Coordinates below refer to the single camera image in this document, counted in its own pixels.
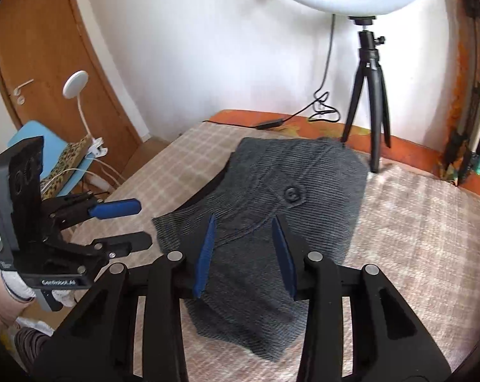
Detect silver door handle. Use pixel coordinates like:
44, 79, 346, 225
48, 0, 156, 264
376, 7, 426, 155
13, 79, 34, 105

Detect light blue chair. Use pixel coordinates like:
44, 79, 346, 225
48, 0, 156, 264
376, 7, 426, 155
6, 120, 94, 200

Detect grey pants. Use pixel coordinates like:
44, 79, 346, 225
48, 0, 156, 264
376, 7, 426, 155
151, 136, 369, 364

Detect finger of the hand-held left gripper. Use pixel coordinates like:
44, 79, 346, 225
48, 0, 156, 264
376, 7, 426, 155
64, 231, 153, 272
43, 195, 142, 230

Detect wooden door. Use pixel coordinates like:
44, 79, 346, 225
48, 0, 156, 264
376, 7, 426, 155
0, 0, 143, 165

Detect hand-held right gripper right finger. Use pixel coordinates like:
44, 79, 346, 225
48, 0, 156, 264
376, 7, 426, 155
271, 217, 452, 382

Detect black tripod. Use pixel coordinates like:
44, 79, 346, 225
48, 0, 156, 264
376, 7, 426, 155
339, 16, 392, 174

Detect white clip lamp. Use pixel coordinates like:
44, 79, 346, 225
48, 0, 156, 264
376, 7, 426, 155
62, 70, 106, 157

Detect black power cable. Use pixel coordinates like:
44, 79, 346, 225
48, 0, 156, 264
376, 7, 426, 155
211, 13, 341, 130

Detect leopard print cloth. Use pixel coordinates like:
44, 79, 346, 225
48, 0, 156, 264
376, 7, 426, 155
41, 135, 96, 202

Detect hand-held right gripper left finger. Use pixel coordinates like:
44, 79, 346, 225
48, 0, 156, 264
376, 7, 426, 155
33, 214, 219, 382

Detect person's left hand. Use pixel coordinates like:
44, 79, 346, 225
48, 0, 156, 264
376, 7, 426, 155
1, 270, 78, 308

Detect folded ironing board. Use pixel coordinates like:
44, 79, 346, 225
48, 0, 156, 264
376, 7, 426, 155
438, 0, 480, 188

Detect person's striped clothing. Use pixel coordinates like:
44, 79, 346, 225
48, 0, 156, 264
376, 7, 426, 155
14, 325, 53, 371

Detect white cable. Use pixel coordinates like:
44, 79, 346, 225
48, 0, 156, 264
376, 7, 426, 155
41, 158, 126, 192

